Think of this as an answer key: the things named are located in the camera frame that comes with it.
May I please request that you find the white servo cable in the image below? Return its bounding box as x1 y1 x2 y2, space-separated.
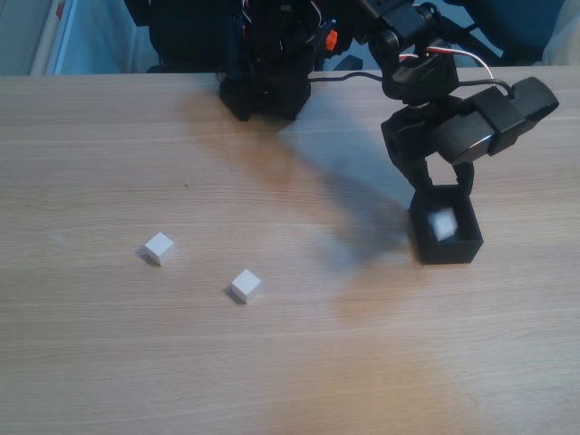
398 44 494 82

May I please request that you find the black chair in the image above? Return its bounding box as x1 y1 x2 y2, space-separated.
122 0 237 74

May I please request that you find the white cube block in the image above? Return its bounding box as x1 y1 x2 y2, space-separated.
229 268 263 305
143 231 176 267
428 207 458 242

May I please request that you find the white panel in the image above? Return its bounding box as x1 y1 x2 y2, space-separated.
29 0 137 76

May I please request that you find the black open box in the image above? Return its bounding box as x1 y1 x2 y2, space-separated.
409 183 485 266

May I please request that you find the black camera cable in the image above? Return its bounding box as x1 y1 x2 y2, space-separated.
307 71 516 99

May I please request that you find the black oval camera box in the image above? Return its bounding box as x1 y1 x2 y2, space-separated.
432 76 561 167

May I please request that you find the pale cloth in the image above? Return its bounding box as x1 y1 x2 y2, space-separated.
539 0 580 67

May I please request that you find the blue chair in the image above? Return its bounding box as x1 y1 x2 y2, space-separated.
446 0 567 64

